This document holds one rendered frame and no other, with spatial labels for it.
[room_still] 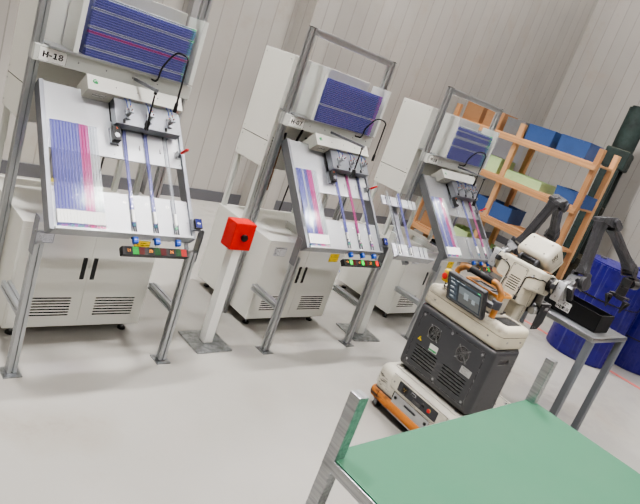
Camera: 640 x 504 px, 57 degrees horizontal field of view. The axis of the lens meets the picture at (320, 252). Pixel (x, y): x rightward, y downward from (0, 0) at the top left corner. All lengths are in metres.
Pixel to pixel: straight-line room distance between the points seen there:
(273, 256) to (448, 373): 1.31
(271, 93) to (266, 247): 0.98
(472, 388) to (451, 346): 0.24
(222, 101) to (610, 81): 6.58
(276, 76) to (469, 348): 2.03
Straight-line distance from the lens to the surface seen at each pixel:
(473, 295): 3.09
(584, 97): 10.82
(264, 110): 3.90
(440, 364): 3.30
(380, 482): 1.27
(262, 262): 3.73
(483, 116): 8.26
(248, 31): 6.38
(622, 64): 10.75
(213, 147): 6.46
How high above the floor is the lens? 1.65
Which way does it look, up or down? 16 degrees down
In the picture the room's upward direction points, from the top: 20 degrees clockwise
